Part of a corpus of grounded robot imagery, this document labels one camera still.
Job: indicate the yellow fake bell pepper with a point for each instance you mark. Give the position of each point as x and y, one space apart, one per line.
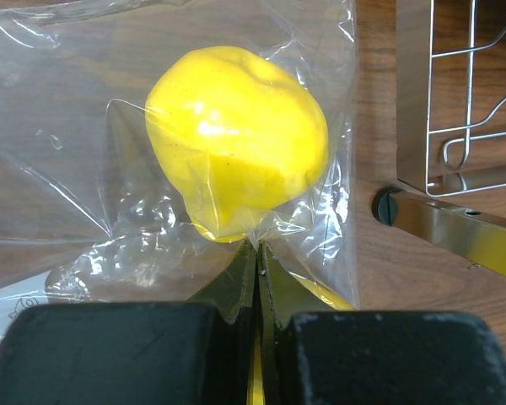
237 136

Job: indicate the metal dish rack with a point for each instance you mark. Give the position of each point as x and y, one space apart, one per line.
432 161

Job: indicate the clear zip top bag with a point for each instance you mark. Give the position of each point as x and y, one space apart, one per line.
87 214

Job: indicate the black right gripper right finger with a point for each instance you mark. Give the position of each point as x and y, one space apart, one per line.
312 353

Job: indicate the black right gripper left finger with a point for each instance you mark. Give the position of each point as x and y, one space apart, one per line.
196 351

